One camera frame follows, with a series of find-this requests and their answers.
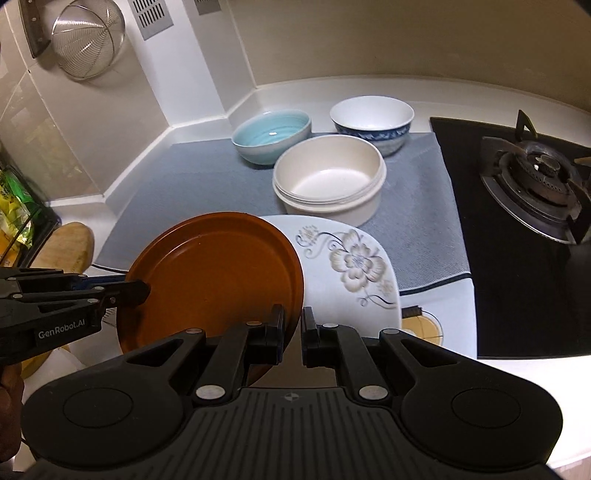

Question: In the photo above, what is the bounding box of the large grey vent grille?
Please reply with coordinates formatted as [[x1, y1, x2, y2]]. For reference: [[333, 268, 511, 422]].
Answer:
[[129, 0, 175, 40]]

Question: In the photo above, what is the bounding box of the brown plate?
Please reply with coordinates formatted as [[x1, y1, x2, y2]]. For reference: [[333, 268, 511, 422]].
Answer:
[[119, 211, 305, 388]]

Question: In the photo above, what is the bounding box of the wooden cutting board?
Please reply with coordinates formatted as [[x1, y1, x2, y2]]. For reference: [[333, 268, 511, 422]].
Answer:
[[21, 222, 96, 379]]

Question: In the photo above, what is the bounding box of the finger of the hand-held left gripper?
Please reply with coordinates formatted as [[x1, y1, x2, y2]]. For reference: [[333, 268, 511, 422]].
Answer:
[[0, 281, 152, 319], [0, 268, 129, 291]]

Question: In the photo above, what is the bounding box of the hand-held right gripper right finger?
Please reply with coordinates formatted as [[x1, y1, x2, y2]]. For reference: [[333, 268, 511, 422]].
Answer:
[[300, 305, 466, 404]]

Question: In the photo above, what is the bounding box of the white patterned cloth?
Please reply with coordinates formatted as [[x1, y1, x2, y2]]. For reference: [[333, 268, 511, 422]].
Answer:
[[28, 263, 479, 384]]

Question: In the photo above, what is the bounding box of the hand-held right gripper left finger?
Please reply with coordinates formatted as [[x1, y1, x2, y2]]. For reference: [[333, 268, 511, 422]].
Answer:
[[121, 304, 288, 404]]

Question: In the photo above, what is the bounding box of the gas stove burner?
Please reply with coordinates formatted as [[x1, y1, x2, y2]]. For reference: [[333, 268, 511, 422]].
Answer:
[[478, 110, 591, 245]]

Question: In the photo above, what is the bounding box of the white bowl blue pattern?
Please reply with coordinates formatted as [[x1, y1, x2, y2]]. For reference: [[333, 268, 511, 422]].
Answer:
[[329, 95, 415, 158]]

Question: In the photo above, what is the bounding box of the metal wire strainer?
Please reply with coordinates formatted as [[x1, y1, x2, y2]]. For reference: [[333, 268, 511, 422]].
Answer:
[[50, 0, 127, 82]]

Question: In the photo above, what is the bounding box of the white floral plate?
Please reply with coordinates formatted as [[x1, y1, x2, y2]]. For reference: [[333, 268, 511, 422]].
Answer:
[[259, 215, 400, 337]]

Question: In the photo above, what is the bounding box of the cleaver knife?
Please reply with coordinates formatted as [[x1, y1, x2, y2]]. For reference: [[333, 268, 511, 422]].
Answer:
[[16, 0, 53, 60]]

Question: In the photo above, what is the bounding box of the black wire rack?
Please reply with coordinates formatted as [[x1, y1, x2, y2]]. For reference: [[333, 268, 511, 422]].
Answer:
[[0, 143, 62, 269]]

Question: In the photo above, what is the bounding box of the person's left hand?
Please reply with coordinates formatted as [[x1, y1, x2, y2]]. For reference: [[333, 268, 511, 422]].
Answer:
[[0, 364, 25, 445]]

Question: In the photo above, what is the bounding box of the yellow snack packet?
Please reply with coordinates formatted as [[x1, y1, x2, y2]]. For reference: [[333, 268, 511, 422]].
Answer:
[[0, 198, 36, 259]]

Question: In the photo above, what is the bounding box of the grey mat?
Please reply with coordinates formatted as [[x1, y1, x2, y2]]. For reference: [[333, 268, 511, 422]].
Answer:
[[92, 131, 473, 297]]

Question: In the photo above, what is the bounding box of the light blue bowl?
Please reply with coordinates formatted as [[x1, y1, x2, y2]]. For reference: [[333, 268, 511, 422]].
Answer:
[[231, 109, 313, 166]]

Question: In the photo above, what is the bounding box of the green snack packet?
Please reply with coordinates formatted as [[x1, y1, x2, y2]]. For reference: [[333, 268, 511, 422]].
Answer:
[[0, 168, 33, 204]]

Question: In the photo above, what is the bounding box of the cream bowl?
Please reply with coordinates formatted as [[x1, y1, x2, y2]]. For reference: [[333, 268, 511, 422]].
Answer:
[[272, 136, 387, 227]]

